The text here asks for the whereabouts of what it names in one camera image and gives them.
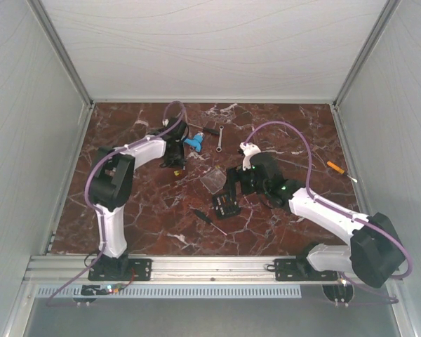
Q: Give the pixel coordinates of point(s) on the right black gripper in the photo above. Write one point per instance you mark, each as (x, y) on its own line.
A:
(232, 176)

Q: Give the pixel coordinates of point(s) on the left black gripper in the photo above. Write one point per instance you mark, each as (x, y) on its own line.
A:
(177, 163)

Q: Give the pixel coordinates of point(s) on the clear plastic fuse box cover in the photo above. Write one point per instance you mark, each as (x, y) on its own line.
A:
(214, 180)

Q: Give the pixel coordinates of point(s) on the black fuse box base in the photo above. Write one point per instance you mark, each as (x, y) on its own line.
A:
(225, 206)

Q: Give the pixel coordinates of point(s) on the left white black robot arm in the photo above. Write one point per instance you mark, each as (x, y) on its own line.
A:
(110, 186)

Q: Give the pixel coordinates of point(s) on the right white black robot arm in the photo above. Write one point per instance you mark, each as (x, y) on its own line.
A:
(371, 248)

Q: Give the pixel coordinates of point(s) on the blue plastic fitting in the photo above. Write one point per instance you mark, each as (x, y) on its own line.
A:
(195, 142)

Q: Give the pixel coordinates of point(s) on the silver combination wrench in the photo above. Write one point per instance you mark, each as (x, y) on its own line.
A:
(219, 146)

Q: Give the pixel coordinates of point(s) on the small black screwdriver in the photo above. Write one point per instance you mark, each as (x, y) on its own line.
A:
(206, 219)

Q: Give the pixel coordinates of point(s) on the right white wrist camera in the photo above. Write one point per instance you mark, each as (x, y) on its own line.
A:
(248, 150)

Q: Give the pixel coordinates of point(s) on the black handled screwdriver top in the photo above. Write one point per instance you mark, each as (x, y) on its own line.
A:
(206, 129)

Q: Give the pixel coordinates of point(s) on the orange handled screwdriver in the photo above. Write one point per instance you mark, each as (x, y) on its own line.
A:
(341, 171)

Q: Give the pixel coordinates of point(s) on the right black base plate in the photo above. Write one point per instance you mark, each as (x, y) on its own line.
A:
(293, 269)

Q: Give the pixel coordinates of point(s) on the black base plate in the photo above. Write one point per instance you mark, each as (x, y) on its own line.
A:
(140, 268)
(293, 269)

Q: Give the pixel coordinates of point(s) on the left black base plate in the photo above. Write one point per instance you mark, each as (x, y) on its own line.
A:
(140, 268)

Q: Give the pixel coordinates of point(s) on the aluminium mounting rail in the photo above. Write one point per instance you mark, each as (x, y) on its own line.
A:
(59, 269)

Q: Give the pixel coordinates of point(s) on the grey slotted cable duct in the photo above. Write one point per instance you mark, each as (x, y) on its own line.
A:
(211, 291)

